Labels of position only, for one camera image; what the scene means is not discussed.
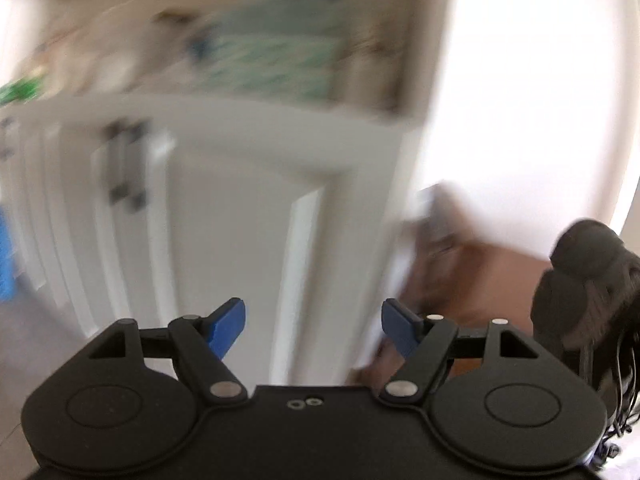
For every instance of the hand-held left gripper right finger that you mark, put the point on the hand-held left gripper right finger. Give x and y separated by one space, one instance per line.
400 327

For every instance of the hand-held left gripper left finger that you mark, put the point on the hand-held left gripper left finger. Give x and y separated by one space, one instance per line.
227 327

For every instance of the white cabinet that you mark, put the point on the white cabinet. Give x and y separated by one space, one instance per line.
240 220

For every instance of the blue object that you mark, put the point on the blue object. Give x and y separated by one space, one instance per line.
6 255

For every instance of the green framed picture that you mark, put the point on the green framed picture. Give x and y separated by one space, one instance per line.
275 45

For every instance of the green object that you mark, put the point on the green object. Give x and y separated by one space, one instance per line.
20 91

